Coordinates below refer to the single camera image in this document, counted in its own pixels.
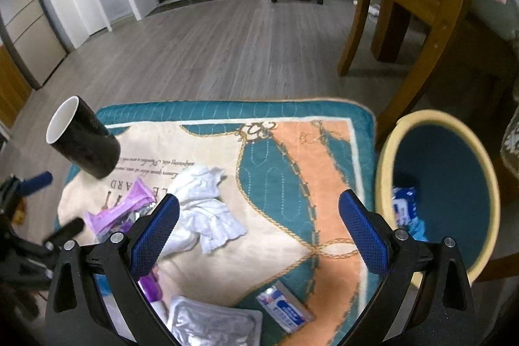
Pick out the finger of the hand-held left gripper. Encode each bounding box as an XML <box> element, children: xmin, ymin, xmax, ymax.
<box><xmin>42</xmin><ymin>218</ymin><xmax>86</xmax><ymax>250</ymax></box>
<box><xmin>8</xmin><ymin>172</ymin><xmax>53</xmax><ymax>197</ymax></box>

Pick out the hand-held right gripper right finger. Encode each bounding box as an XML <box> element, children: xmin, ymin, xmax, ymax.
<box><xmin>338</xmin><ymin>189</ymin><xmax>475</xmax><ymax>346</ymax></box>

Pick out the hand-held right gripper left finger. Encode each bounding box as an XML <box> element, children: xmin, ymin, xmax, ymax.
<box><xmin>44</xmin><ymin>193</ymin><xmax>181</xmax><ymax>346</ymax></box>

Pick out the purple wrapper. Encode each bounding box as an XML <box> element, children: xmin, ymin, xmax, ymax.
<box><xmin>84</xmin><ymin>176</ymin><xmax>157</xmax><ymax>235</ymax></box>

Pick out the blue wet wipes packet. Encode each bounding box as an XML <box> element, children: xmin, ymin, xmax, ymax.
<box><xmin>391</xmin><ymin>186</ymin><xmax>420</xmax><ymax>227</ymax></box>

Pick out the white purple tube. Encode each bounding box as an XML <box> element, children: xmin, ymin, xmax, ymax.
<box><xmin>138</xmin><ymin>269</ymin><xmax>171</xmax><ymax>316</ymax></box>

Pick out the white tissue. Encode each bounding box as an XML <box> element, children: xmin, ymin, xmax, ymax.
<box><xmin>156</xmin><ymin>165</ymin><xmax>248</xmax><ymax>254</ymax></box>

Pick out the blue bin with yellow rim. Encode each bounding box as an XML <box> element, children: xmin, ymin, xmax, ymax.
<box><xmin>375</xmin><ymin>110</ymin><xmax>501</xmax><ymax>288</ymax></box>

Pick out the small blue white sachet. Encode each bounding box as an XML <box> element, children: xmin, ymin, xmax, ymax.
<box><xmin>256</xmin><ymin>283</ymin><xmax>316</xmax><ymax>334</ymax></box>

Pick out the silver foil packet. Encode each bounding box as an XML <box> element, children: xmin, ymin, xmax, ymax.
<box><xmin>166</xmin><ymin>294</ymin><xmax>263</xmax><ymax>346</ymax></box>

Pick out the black cup white inside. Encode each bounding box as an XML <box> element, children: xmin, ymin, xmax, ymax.
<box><xmin>46</xmin><ymin>95</ymin><xmax>121</xmax><ymax>180</ymax></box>

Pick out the teal printed cushion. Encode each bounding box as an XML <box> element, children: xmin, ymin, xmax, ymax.
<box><xmin>57</xmin><ymin>99</ymin><xmax>390</xmax><ymax>346</ymax></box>

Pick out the brown wooden panel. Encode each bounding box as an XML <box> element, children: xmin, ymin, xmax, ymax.
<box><xmin>0</xmin><ymin>46</ymin><xmax>33</xmax><ymax>128</ymax></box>

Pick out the beige cabinet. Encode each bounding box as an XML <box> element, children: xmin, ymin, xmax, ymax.
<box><xmin>0</xmin><ymin>0</ymin><xmax>67</xmax><ymax>87</ymax></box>

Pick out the teal lace tablecloth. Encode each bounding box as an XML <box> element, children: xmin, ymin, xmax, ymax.
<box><xmin>501</xmin><ymin>115</ymin><xmax>519</xmax><ymax>172</ymax></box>

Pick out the wooden chair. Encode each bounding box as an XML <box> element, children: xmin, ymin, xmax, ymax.
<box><xmin>338</xmin><ymin>0</ymin><xmax>507</xmax><ymax>146</ymax></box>

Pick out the pale blue pillow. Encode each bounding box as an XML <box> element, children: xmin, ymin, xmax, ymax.
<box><xmin>470</xmin><ymin>0</ymin><xmax>515</xmax><ymax>42</ymax></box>

